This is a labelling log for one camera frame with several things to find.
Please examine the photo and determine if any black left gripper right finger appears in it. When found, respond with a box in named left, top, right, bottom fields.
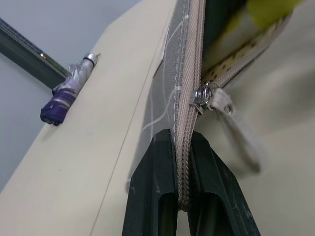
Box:
left=187, top=130, right=261, bottom=236

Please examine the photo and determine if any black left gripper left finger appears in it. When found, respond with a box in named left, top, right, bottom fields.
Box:
left=121, top=128, right=179, bottom=236

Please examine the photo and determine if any grey grid mesh zipper pouch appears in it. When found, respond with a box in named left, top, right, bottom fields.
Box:
left=126, top=0, right=296, bottom=212

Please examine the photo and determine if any yellow highlighter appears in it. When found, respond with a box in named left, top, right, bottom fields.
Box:
left=247, top=0, right=308, bottom=30

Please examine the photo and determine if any folded purple silver umbrella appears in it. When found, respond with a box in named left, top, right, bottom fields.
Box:
left=40, top=52, right=101, bottom=127

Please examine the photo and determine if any dark green metal frame bar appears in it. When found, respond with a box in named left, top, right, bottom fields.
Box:
left=0, top=17, right=70, bottom=90

